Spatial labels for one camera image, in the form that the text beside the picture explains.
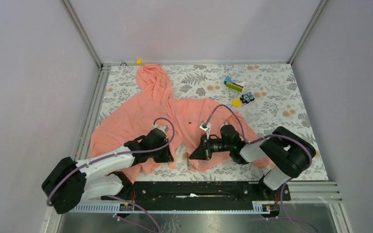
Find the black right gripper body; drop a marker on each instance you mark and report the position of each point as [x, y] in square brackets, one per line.
[216, 145]

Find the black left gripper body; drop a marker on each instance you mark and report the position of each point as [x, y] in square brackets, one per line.
[161, 155]

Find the salmon pink hooded jacket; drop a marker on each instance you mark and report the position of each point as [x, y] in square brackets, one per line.
[185, 95]

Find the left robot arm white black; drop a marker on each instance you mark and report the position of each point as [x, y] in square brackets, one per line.
[72, 182]

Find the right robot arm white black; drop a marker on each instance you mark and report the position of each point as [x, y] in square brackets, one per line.
[290, 153]

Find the small yellow round object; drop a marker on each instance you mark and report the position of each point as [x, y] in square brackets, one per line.
[236, 102]

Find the black blue patterned toy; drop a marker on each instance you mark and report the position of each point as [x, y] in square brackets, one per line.
[247, 98]

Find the blue green white box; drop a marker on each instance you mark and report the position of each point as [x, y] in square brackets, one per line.
[228, 82]

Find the floral patterned table mat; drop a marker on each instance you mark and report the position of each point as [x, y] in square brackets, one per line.
[277, 102]

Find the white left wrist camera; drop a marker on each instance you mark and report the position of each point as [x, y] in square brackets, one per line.
[163, 128]

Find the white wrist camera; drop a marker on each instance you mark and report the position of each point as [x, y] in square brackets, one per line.
[205, 126]
[163, 128]

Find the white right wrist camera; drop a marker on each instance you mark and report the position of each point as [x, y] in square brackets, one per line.
[205, 126]

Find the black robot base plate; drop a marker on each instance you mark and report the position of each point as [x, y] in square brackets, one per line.
[213, 191]

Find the white slotted cable duct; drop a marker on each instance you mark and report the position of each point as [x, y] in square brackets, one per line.
[184, 207]

